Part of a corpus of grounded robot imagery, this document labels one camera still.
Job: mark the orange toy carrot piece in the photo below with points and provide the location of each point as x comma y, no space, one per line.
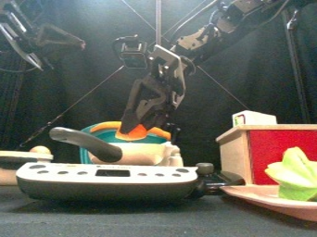
137,133

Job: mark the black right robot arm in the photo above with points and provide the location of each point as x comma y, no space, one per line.
231,23

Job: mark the pink plate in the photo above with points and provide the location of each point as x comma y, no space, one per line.
268,200

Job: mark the teal bowl with orange rim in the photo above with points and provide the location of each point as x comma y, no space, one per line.
104,132

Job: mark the small white carton box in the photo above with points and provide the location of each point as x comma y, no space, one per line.
256,118

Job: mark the black knob toy piece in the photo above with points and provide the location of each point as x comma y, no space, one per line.
215,182

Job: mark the wooden box with red panel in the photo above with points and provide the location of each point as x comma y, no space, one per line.
268,154

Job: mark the green toy lettuce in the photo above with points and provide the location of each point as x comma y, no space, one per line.
295,174

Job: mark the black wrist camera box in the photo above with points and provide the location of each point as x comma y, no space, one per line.
133,52

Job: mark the vertical metal frame pole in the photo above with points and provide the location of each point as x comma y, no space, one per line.
158,21

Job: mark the black slanted frame pole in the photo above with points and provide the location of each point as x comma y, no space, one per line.
295,61

